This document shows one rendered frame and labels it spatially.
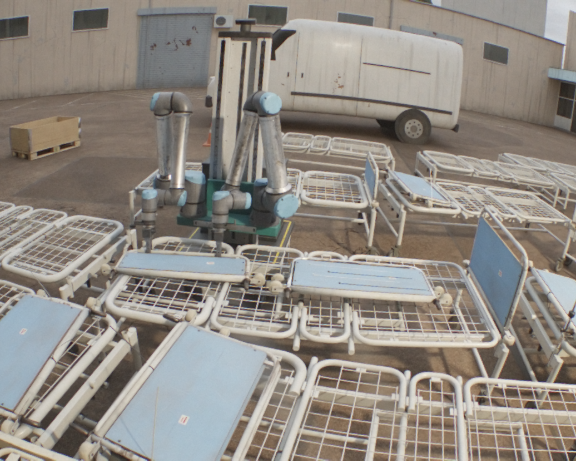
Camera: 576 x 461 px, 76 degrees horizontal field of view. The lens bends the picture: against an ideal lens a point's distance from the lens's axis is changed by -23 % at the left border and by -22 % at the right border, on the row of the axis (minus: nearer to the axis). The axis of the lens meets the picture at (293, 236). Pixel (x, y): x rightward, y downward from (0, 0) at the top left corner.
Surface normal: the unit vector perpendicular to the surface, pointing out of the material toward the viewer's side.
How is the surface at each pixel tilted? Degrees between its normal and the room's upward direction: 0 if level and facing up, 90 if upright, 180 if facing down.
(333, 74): 89
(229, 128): 90
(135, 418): 7
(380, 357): 0
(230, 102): 90
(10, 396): 5
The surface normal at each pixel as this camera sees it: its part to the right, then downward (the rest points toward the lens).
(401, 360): 0.07, -0.92
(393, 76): 0.05, 0.37
